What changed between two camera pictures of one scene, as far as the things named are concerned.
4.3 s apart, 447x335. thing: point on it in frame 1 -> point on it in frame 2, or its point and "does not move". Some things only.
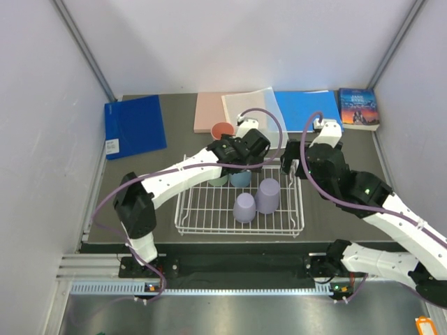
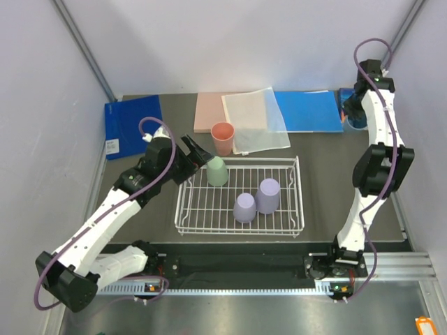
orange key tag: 424,326 does not move
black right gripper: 292,153 -> 348,107
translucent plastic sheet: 235,105 does not move
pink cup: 221,128 does not move
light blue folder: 297,107 does not move
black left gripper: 257,160 -> 197,158
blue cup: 241,179 -> 357,121
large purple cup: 267,197 does not move
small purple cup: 244,209 does not move
